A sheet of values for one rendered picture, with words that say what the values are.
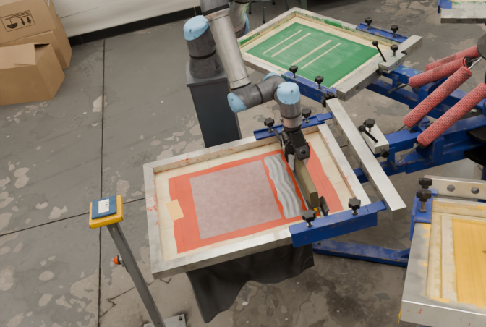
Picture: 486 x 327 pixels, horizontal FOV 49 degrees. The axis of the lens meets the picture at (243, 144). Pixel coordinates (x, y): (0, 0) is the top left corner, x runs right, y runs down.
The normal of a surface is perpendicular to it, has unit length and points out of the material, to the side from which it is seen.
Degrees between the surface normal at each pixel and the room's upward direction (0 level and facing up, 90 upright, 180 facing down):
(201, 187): 0
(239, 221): 0
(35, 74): 90
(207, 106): 90
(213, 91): 90
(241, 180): 0
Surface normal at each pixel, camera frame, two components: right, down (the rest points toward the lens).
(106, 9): 0.20, 0.59
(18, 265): -0.16, -0.76
